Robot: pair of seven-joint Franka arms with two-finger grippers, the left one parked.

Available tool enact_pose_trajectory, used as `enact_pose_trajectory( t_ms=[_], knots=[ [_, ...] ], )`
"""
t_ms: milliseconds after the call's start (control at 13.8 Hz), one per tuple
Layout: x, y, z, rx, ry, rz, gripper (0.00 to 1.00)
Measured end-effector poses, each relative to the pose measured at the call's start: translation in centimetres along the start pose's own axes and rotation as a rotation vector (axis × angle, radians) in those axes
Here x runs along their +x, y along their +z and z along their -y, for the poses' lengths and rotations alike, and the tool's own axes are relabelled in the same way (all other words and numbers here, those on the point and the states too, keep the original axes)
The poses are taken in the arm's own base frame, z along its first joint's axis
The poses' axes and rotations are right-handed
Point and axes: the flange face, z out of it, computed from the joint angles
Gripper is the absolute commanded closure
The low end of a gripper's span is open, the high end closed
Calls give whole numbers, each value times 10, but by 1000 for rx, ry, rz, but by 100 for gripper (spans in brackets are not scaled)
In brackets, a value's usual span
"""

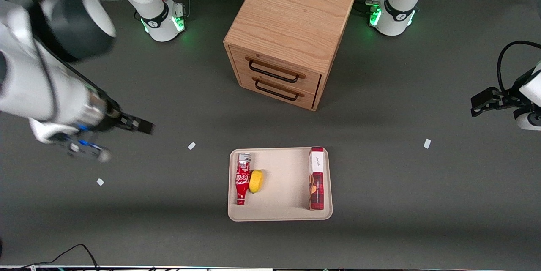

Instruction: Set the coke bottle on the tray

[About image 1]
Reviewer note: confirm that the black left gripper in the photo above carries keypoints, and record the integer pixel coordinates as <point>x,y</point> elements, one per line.
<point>508,96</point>

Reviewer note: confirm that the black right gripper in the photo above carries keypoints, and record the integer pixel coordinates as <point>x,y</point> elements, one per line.
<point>115,119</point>

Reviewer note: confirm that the red coke bottle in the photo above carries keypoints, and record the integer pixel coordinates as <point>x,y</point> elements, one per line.
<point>242,178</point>

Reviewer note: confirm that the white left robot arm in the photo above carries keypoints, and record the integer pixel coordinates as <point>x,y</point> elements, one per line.
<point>401,4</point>

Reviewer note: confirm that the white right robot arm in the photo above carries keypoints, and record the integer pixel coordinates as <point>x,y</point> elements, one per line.
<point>38,72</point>

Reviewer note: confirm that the beige plastic tray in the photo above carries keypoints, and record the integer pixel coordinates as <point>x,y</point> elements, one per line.
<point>283,199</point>

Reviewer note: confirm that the yellow lemon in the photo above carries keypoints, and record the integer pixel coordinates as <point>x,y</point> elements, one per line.
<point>256,181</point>

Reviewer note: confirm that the red cookie box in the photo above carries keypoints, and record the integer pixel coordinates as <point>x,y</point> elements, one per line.
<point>316,178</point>

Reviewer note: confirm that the wooden drawer cabinet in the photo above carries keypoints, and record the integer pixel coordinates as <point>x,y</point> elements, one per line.
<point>291,17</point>

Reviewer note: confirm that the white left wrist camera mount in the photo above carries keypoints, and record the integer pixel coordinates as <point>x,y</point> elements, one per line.
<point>528,121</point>

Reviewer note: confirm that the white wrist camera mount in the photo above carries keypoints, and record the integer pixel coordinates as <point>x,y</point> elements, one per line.
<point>80,146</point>
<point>528,121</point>

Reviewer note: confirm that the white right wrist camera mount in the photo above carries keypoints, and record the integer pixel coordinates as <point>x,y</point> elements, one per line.
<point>80,146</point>

